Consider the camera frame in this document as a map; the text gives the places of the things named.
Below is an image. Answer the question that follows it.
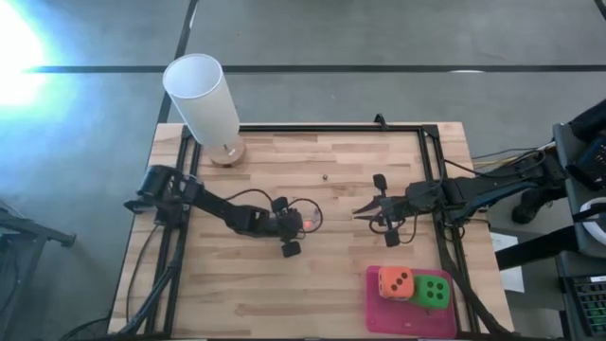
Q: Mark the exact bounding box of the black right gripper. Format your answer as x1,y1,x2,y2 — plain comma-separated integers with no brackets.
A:
351,173,402,248

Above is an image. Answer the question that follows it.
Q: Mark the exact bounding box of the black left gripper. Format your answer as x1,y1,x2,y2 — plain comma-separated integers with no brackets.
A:
266,195,315,260

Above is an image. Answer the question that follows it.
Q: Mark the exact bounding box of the large orange foam die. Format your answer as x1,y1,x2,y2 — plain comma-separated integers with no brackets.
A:
377,265,417,301

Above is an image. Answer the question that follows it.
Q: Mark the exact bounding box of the large green foam die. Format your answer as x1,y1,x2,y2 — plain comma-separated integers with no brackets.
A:
407,274,452,311

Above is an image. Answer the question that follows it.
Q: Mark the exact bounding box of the pink plastic bin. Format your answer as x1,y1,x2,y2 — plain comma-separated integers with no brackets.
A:
365,264,458,340

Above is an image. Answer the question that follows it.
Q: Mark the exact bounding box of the white paper sheet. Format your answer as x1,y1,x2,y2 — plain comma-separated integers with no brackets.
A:
490,231,526,294

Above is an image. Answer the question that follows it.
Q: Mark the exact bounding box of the white shade table lamp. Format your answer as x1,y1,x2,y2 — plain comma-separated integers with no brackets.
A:
162,52,248,168

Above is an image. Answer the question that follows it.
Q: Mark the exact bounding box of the black keyboard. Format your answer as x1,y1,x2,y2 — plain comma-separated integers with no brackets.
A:
570,274,606,324

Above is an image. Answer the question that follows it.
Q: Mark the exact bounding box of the black floor stand leg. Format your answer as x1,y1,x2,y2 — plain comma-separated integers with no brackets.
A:
0,206,77,248

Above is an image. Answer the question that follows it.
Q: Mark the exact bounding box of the black aluminium table frame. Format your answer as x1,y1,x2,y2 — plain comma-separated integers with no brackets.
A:
116,123,515,341

